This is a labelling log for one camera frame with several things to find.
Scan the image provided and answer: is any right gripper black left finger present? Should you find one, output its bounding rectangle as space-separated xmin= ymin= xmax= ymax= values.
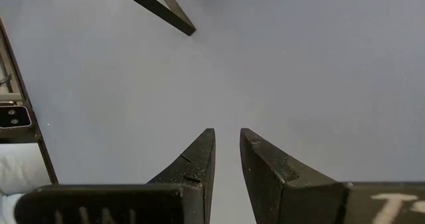
xmin=15 ymin=128 xmax=216 ymax=224

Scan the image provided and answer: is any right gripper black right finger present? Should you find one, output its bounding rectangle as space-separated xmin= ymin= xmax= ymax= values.
xmin=239 ymin=128 xmax=425 ymax=224

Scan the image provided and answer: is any white sheet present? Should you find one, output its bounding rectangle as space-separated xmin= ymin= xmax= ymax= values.
xmin=0 ymin=142 xmax=52 ymax=224

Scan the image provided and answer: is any black rig frame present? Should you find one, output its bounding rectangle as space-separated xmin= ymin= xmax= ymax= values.
xmin=0 ymin=17 xmax=59 ymax=185

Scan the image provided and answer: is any wooden shelf on black frame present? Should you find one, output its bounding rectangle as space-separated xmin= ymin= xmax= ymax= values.
xmin=109 ymin=0 xmax=197 ymax=37

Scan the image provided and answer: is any black table-level camera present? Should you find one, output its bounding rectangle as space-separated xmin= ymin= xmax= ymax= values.
xmin=0 ymin=104 xmax=33 ymax=130

